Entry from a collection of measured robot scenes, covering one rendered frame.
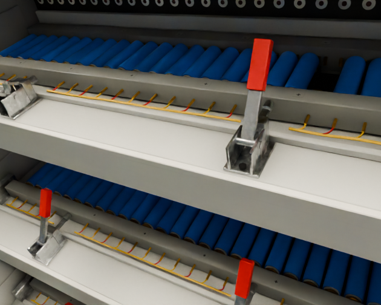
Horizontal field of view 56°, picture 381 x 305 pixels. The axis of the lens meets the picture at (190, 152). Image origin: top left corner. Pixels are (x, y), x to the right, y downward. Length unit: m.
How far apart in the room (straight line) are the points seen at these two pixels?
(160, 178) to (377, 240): 0.16
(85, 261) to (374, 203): 0.35
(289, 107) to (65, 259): 0.34
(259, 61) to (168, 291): 0.28
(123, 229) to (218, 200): 0.21
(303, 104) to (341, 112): 0.03
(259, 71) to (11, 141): 0.29
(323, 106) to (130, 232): 0.28
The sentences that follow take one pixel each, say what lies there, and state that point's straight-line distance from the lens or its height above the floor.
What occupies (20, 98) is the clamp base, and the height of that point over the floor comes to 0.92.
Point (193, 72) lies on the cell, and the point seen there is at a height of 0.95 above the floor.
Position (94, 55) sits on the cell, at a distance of 0.46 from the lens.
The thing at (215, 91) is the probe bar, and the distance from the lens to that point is 0.32.
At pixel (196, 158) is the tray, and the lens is 0.28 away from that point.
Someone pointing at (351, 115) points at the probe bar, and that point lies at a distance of 0.29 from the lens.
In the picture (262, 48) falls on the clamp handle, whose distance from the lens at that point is 0.26.
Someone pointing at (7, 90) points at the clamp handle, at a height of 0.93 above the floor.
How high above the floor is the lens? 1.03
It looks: 24 degrees down
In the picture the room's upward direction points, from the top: straight up
